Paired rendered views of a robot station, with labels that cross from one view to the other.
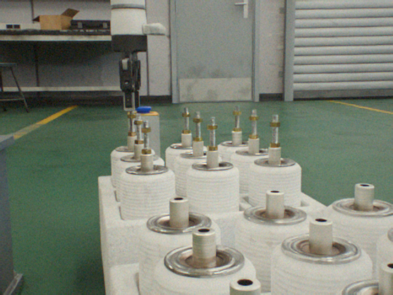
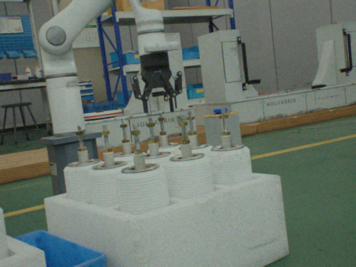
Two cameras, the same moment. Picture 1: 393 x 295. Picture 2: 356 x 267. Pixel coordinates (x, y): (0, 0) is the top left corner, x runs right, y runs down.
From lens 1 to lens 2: 1.17 m
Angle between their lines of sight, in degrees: 65
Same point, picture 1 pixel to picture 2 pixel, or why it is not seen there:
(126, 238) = (50, 209)
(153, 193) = (68, 181)
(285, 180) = (122, 186)
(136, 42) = (144, 60)
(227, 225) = (83, 215)
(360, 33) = not seen: outside the picture
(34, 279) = not seen: hidden behind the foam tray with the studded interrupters
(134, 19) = (142, 42)
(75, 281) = not seen: hidden behind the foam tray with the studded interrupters
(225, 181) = (94, 179)
